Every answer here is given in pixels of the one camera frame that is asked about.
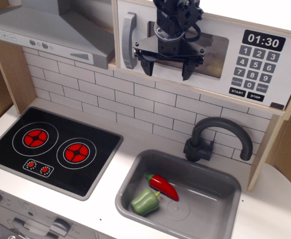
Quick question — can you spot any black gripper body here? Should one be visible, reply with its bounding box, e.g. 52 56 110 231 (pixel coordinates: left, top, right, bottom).
133 36 206 66

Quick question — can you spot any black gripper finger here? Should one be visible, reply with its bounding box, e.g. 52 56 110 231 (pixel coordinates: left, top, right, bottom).
140 57 155 76
182 62 196 81

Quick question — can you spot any white toy microwave door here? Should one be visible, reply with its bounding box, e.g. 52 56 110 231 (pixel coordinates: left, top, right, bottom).
117 0 291 111

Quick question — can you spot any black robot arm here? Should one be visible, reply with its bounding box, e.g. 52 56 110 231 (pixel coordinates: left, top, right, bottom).
134 0 206 81

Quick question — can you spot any wooden microwave cabinet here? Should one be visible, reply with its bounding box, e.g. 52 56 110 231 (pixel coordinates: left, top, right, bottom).
116 0 291 189

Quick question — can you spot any dark grey toy faucet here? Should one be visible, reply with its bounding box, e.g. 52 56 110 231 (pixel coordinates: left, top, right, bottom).
183 117 253 162

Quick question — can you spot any grey toy range hood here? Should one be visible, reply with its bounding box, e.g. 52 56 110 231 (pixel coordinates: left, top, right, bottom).
0 0 115 69

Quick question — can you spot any red toy chili pepper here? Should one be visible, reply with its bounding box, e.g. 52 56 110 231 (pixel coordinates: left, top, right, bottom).
145 174 179 201

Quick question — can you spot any black toy stovetop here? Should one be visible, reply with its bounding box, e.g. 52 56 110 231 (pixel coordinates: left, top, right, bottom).
0 107 123 201

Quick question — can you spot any green toy bell pepper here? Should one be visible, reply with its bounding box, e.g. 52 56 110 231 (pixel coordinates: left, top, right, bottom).
131 188 160 216

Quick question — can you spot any grey toy sink basin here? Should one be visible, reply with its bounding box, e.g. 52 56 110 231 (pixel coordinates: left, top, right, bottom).
116 150 241 239

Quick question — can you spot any grey oven knob right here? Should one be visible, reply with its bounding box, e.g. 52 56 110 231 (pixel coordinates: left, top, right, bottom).
50 218 71 237

